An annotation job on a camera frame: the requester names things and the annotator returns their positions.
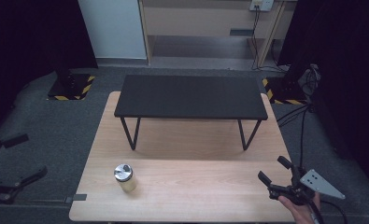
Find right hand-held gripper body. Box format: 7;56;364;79
267;167;347;207

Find glass jar with metal lid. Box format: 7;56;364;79
113;163;139;193

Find person's right hand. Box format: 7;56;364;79
277;191;326;224

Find grey clip on table edge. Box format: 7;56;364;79
64;193;88;204

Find black stand base, hazard tape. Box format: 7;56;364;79
262;77;308;105
47;72;96;102

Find dark curtain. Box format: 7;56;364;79
0;0;99;139
277;0;369;195

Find black desktop shelf riser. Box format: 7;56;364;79
113;74;269;152

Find grey label strip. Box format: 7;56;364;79
229;28;255;37

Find white cabinet panel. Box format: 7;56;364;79
77;0;148;61

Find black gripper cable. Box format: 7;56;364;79
307;199;348;224

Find black floor cables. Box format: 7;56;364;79
276;103;316;169

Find tangled cable bundle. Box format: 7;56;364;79
297;63;322;95

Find black power cables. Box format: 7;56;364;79
250;5;291;74

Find white wall power socket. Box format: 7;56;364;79
248;0;276;13

